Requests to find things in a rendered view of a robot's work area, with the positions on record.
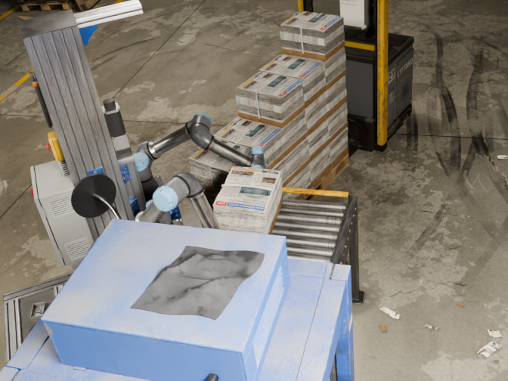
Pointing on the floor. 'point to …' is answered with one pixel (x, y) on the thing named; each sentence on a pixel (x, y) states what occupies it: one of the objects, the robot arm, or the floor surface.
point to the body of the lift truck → (396, 68)
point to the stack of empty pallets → (45, 4)
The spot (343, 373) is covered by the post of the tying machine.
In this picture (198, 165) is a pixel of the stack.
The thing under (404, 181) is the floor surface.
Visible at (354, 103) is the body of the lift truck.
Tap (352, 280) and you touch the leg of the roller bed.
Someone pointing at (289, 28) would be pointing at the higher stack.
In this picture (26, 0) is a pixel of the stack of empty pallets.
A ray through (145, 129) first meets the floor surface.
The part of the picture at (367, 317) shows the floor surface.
